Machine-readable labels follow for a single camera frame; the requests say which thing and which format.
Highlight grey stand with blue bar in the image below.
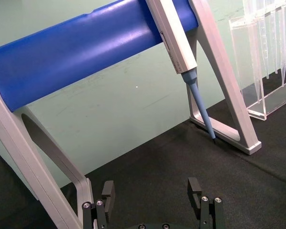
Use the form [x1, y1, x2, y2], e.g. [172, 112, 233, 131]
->
[0, 0, 262, 229]

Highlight clear plastic pipette tip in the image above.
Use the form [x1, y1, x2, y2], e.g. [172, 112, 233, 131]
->
[243, 0, 265, 103]
[276, 3, 286, 87]
[269, 8, 280, 74]
[259, 13, 270, 80]

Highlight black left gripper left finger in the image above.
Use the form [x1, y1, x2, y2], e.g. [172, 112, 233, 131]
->
[82, 180, 116, 229]

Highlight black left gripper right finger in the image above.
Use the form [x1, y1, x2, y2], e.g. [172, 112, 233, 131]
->
[187, 177, 225, 229]

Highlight clear acrylic tip rack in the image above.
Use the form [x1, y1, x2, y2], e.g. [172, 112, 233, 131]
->
[228, 0, 286, 121]

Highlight black table cloth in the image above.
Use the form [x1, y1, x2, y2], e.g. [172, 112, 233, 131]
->
[0, 76, 286, 229]

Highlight grey pipette with blue shaft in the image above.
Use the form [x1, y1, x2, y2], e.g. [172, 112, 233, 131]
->
[145, 0, 216, 145]

